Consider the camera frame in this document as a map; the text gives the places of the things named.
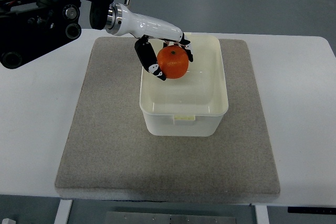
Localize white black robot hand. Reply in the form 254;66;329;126
105;3;193;81

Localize orange fruit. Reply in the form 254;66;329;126
157;45;189;79

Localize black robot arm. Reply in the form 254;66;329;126
1;0;113;69

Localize white plastic box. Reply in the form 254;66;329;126
140;33;228;136

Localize grey felt mat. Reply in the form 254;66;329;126
55;37;280;203

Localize white table leg left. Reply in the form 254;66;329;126
54;199;73;224

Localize white table leg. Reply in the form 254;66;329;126
54;199;73;224
255;205;270;224

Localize small white block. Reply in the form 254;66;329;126
1;218;16;224

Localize white table leg right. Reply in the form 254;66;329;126
255;205;270;224

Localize black bar under table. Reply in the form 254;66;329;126
287;207;336;215

